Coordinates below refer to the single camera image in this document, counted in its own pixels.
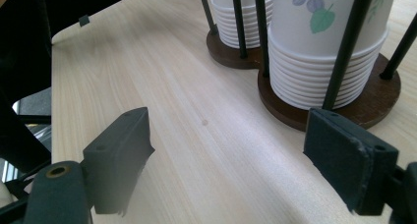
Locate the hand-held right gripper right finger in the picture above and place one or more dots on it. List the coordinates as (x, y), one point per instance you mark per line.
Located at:
(350, 165)

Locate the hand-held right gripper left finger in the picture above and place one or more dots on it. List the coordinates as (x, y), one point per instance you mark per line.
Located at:
(118, 165)

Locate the brown wooden cup holder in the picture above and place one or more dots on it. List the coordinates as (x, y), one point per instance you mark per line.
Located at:
(377, 99)

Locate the stack of white paper cups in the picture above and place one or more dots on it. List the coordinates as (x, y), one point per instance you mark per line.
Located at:
(295, 37)
(224, 21)

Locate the small dark tape piece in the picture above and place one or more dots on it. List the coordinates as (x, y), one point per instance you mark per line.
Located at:
(84, 20)

